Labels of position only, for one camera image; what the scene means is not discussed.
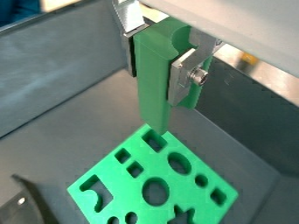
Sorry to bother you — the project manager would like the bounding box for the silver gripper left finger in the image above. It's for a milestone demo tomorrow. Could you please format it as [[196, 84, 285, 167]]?
[[112, 0, 146, 77]]

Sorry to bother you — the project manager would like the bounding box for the green arch block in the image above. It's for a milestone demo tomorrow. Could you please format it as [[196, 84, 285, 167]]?
[[133, 17, 210, 134]]

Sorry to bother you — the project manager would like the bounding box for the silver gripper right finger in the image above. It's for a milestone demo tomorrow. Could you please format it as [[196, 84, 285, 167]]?
[[166, 29, 224, 106]]

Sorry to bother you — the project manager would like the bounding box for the dark metal bracket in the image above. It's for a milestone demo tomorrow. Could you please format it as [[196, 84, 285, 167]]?
[[0, 174, 60, 224]]

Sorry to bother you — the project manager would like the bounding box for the green shape sorter board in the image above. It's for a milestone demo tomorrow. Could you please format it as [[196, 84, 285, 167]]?
[[68, 125, 238, 224]]

